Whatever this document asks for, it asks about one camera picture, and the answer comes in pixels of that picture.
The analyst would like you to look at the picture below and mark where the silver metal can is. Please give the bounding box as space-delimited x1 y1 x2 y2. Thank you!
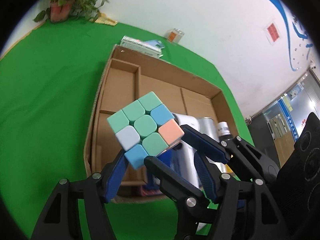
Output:
197 117 219 142

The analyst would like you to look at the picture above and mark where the potted green plant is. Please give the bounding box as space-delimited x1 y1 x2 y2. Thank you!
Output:
33 0 109 23

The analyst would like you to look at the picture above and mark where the glass door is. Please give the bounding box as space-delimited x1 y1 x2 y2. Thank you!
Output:
246 69 319 167

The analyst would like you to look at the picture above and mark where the pastel rubik cube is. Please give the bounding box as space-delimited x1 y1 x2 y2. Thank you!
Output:
107 92 184 170

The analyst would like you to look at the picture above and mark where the blue phone case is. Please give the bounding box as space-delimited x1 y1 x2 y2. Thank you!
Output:
146 40 165 49

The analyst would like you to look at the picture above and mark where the white hair dryer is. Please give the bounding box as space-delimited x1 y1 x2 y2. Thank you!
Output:
172 113 203 189

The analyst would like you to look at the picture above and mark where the clear glass jar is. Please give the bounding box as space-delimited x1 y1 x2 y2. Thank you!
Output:
167 28 184 43

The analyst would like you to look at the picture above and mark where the yellow labelled can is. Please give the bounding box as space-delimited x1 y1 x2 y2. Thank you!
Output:
217 121 233 141

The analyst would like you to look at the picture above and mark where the green table cloth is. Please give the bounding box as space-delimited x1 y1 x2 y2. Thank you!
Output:
1 19 253 239

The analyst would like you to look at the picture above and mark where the cardboard box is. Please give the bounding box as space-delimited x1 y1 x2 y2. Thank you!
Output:
84 46 238 203

